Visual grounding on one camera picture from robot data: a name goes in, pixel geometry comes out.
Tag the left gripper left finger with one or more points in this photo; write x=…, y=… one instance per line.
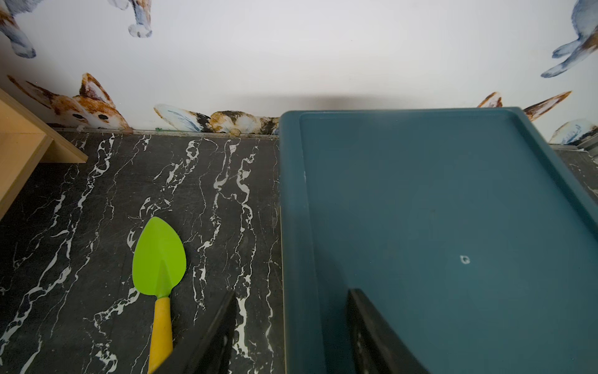
x=207, y=347

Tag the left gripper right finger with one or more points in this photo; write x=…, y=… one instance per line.
x=375, y=345

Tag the teal drawer cabinet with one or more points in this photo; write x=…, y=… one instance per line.
x=463, y=227

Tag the wooden shelf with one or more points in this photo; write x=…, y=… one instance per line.
x=26, y=141

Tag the green trowel yellow handle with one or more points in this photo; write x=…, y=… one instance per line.
x=159, y=264

